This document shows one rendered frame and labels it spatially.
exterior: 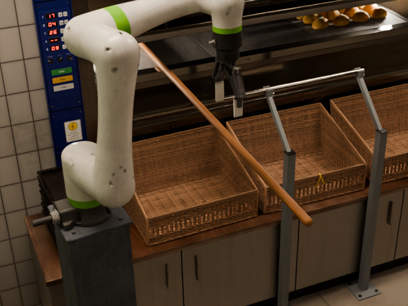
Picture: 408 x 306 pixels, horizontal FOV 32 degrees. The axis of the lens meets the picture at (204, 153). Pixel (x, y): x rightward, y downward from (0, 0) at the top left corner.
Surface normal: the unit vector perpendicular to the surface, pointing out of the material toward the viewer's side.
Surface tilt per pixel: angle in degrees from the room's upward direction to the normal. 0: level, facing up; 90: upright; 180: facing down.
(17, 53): 90
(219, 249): 90
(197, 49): 0
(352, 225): 90
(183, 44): 0
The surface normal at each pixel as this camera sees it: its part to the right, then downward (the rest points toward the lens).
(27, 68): 0.39, 0.46
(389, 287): -0.02, -0.87
